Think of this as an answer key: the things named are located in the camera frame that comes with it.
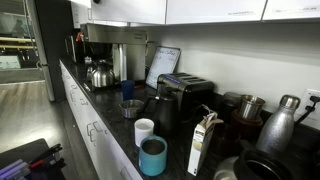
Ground white cupboard door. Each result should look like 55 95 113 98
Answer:
262 0 320 22
70 0 93 29
89 0 167 25
165 0 268 25

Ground black gooseneck kettle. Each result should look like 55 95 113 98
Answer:
143 87 181 138

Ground small framed whiteboard sign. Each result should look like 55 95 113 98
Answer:
145 45 182 90

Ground steel four-slot toaster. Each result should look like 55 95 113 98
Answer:
155 72 216 123

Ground dark blue plastic cup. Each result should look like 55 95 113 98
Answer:
120 79 136 102

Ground small steel bowl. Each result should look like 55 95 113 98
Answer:
118 98 146 120

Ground black steel coffee brewer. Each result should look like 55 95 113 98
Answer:
75 22 148 93

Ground white ceramic mug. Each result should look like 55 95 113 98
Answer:
133 117 155 148

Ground steel thermal carafe black lid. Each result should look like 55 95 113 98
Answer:
85 59 116 89

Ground white paper carton box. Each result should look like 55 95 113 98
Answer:
186 111 225 177

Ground dark lidded jar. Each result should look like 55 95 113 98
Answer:
218 91 242 125

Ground teal insulated mug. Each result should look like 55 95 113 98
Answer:
138 134 168 177

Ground dark round container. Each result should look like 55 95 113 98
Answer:
209 123 244 158

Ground white lower cabinet door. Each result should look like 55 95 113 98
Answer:
91 123 134 180
73 99 96 168

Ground brown round canister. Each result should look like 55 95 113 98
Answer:
229 109 264 143

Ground wide steel carafe black rim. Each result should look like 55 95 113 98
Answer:
213 148 294 180

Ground black tall refrigerator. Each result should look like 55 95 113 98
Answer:
24 0 83 103

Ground silver metal water bottle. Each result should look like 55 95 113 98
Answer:
255 94 302 154

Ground black clamp red tip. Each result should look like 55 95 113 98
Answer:
29 143 64 165
39 158 67 172

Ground black cart table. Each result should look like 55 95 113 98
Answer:
0 138 68 180

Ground aluminium extrusion rails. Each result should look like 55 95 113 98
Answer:
0 158 32 180

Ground white wall outlet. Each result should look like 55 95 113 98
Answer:
299 88 320 122

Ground black plug and cable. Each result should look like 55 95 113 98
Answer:
294 94 320 126

